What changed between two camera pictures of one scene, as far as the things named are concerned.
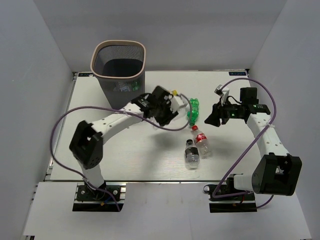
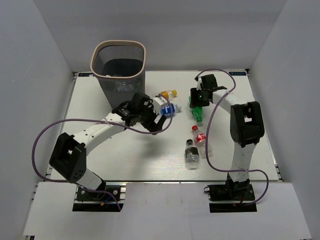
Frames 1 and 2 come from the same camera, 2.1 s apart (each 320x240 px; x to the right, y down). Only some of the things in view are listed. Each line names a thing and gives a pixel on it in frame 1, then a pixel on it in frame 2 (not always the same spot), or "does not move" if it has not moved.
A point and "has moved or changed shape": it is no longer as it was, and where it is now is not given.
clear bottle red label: (201, 140) does not move
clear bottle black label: (192, 154) does not move
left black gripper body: (164, 113) → (147, 117)
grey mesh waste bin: (119, 66) does not move
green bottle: (194, 103) has moved or changed shape
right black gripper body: (230, 111) → (198, 98)
